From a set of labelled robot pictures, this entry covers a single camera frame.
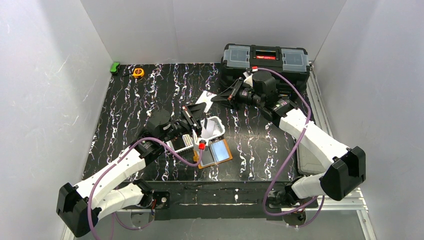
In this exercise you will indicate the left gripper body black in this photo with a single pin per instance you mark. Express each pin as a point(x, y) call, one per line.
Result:
point(188, 120)

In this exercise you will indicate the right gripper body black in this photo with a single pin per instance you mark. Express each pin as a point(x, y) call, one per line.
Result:
point(236, 94)

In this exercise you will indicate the white patterned card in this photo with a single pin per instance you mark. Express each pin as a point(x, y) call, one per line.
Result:
point(206, 97)

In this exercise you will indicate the white plastic basket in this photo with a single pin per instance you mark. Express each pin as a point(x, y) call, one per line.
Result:
point(219, 132)

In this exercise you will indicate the orange leather card holder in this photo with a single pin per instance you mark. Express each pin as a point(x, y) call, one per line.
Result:
point(220, 151)

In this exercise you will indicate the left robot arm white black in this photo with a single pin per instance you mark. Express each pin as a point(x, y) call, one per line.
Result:
point(149, 145)

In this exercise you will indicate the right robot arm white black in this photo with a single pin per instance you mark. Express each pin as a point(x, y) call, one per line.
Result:
point(344, 167)

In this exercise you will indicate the white striped card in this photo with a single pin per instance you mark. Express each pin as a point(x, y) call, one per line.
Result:
point(208, 128)

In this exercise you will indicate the black VIP card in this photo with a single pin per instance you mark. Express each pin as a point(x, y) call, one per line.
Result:
point(178, 143)

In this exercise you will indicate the black red toolbox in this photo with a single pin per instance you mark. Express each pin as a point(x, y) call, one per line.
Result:
point(292, 63)

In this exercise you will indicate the yellow tape measure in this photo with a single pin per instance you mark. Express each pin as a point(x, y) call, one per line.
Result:
point(138, 73)

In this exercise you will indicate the green small object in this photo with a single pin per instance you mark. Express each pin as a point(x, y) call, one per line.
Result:
point(114, 69)

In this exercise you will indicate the grey plastic case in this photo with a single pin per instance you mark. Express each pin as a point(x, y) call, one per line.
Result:
point(307, 163)

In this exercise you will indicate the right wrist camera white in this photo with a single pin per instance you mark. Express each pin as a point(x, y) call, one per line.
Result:
point(248, 75)

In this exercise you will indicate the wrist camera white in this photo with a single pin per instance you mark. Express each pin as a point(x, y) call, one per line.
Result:
point(199, 143)
point(248, 75)

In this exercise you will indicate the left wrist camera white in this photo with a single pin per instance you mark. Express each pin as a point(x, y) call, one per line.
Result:
point(199, 143)

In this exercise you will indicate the aluminium right rail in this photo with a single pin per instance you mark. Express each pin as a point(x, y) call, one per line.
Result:
point(316, 102)

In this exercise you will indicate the aluminium rail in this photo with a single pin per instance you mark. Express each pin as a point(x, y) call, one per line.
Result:
point(189, 202)
point(316, 102)

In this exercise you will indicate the aluminium front rail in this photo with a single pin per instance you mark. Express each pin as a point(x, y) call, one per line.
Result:
point(189, 202)

